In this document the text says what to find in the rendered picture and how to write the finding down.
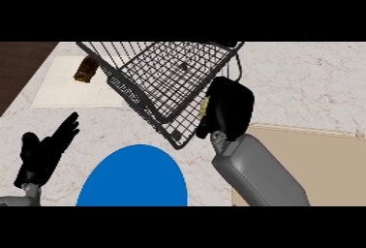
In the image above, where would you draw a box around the blue round plate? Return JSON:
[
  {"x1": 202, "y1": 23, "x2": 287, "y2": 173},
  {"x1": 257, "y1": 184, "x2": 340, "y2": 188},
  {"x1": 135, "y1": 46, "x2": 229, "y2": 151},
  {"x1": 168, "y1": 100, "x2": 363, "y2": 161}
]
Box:
[{"x1": 76, "y1": 143, "x2": 189, "y2": 207}]

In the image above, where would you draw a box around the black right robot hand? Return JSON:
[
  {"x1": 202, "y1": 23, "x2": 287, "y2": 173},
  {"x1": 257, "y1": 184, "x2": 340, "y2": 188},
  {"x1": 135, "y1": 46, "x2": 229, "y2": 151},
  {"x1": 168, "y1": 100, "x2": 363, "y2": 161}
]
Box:
[{"x1": 195, "y1": 76, "x2": 256, "y2": 142}]

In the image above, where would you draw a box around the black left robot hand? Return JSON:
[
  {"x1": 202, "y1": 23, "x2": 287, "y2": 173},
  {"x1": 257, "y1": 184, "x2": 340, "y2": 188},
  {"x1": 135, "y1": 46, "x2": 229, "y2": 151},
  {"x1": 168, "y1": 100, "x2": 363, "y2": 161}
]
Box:
[{"x1": 14, "y1": 111, "x2": 81, "y2": 190}]

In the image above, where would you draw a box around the beige tray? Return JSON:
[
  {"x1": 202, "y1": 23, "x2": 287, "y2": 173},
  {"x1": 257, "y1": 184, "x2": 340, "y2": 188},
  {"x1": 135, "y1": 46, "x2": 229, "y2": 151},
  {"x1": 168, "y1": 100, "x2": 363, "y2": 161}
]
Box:
[{"x1": 230, "y1": 123, "x2": 366, "y2": 207}]

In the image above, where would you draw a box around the black wire tiered basket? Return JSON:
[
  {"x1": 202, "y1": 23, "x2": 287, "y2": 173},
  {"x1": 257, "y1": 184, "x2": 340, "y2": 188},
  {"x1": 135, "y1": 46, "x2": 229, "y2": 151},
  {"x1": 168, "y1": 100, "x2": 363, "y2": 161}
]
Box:
[{"x1": 76, "y1": 41, "x2": 247, "y2": 151}]

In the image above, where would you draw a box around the brown bottle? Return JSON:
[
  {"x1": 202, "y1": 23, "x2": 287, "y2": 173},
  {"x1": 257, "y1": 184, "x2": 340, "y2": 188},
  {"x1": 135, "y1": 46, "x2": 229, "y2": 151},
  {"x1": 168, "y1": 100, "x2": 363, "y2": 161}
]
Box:
[{"x1": 73, "y1": 55, "x2": 101, "y2": 84}]

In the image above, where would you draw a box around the white placemat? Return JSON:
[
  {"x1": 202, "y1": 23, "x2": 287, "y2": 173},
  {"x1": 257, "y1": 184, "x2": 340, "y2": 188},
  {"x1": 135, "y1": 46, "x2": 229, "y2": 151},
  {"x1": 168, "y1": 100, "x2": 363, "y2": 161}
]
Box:
[{"x1": 30, "y1": 56, "x2": 126, "y2": 109}]

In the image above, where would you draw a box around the yellow squash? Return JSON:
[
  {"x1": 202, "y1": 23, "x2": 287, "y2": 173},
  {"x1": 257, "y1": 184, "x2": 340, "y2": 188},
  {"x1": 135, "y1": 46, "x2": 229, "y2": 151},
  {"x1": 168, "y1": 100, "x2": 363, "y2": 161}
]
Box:
[{"x1": 199, "y1": 96, "x2": 211, "y2": 121}]

